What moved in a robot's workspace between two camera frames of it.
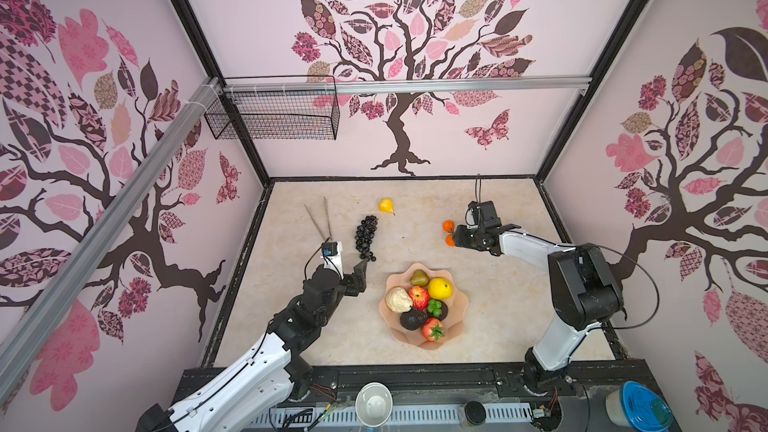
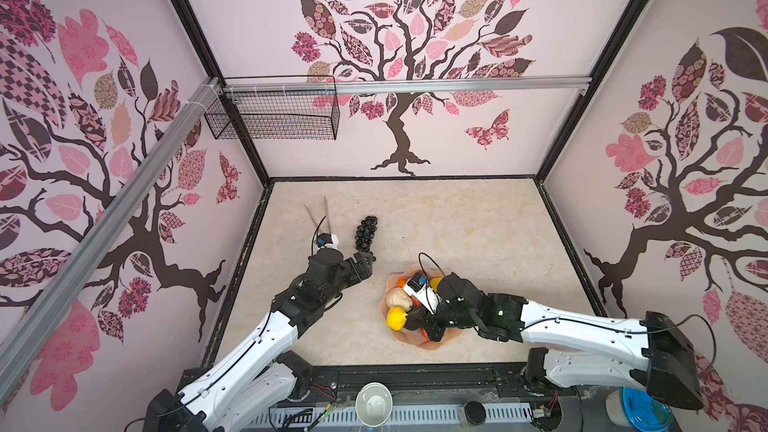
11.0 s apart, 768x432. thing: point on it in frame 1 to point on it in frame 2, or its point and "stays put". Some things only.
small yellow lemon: (386, 205) to (396, 318)
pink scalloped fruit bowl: (453, 322) stays put
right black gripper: (460, 236) to (422, 313)
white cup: (374, 404) stays put
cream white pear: (398, 299) stays put
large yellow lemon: (440, 288) stays put
